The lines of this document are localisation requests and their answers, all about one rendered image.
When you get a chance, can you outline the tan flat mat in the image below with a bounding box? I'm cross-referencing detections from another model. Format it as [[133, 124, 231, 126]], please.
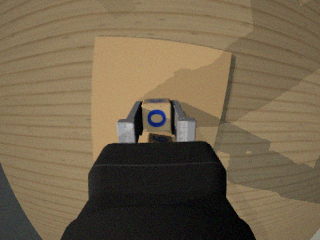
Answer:
[[91, 37, 232, 160]]

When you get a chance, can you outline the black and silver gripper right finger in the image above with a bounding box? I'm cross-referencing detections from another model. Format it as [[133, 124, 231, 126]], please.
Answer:
[[170, 100, 196, 142]]

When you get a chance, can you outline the wooden letter block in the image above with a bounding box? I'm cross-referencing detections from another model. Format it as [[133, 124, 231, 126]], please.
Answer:
[[147, 133, 172, 143], [141, 98, 171, 132]]

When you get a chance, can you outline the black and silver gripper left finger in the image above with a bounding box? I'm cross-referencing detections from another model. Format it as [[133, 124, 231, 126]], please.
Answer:
[[116, 101, 143, 143]]

